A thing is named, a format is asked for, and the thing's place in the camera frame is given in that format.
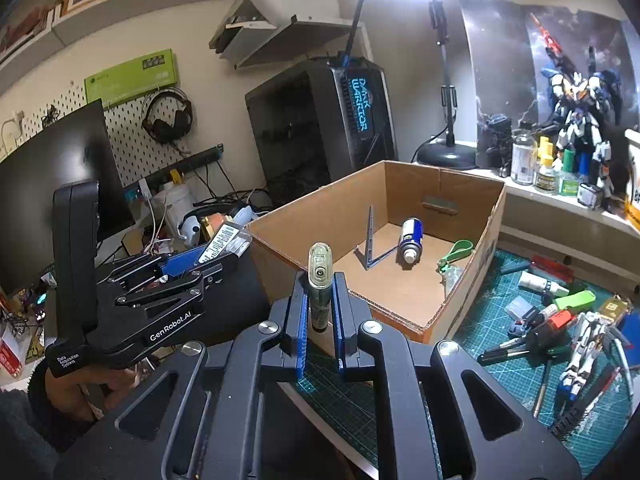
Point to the green cutting mat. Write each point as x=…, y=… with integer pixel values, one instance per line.
x=480, y=310

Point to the grey black marker pen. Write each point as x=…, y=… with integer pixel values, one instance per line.
x=507, y=355

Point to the lime green case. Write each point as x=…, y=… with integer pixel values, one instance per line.
x=575, y=300

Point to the small clear plastic box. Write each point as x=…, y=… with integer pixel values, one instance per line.
x=519, y=307

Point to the black headphones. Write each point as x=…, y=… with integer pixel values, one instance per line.
x=167, y=122

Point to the white printer shelf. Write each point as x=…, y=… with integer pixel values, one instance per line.
x=280, y=40

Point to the green cap bottle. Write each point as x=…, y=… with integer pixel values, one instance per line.
x=571, y=180

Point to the grey metal square ruler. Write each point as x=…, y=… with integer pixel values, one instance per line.
x=372, y=240

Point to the person's left forearm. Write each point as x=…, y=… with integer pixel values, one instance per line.
x=35, y=430

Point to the red tool case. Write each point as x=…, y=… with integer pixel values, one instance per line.
x=550, y=266

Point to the white tube bottle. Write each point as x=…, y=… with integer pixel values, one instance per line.
x=540, y=282

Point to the black computer monitor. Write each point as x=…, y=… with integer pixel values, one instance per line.
x=50, y=185

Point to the clear bottle white label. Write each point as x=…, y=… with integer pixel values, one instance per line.
x=523, y=162

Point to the printed cardboard box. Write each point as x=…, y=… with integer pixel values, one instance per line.
x=300, y=240

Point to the black computer tower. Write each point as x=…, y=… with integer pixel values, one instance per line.
x=310, y=125

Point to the blue white robot model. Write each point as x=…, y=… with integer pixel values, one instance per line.
x=580, y=110

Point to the clear capped tube pen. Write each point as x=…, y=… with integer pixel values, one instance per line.
x=320, y=285

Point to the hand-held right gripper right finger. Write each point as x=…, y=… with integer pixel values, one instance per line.
x=340, y=332

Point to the dark robot model figure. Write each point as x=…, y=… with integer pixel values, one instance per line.
x=495, y=140

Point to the white desk shelf riser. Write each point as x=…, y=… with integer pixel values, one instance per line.
x=550, y=225

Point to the white plastic jug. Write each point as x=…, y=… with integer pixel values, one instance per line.
x=175, y=207

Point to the small square glass jar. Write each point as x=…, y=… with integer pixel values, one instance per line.
x=590, y=196

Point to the green flat box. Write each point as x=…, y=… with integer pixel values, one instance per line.
x=130, y=80

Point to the yellow cap bottle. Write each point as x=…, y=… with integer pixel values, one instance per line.
x=546, y=175

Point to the blue spray can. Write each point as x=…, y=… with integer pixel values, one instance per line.
x=411, y=240

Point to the red black marker tool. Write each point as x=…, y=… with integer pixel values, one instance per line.
x=547, y=325

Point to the wall poster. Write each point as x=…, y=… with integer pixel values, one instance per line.
x=500, y=60

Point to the white pegboard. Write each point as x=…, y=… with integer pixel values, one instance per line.
x=127, y=112

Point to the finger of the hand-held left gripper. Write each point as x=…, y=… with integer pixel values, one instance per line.
x=200, y=280
x=182, y=264

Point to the gold box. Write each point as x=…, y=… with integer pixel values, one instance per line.
x=615, y=309

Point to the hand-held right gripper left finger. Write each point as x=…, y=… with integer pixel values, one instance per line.
x=300, y=330

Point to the person's left hand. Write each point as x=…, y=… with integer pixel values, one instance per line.
x=110, y=390

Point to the white wall shelf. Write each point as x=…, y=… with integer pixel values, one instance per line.
x=125, y=15

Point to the black power strip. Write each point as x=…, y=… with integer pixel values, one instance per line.
x=185, y=165

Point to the dog print paper bucket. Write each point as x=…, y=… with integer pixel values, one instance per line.
x=634, y=180

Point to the black desk lamp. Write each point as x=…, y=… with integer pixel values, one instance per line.
x=447, y=157

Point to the black antenna rod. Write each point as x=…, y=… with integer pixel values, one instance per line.
x=355, y=25

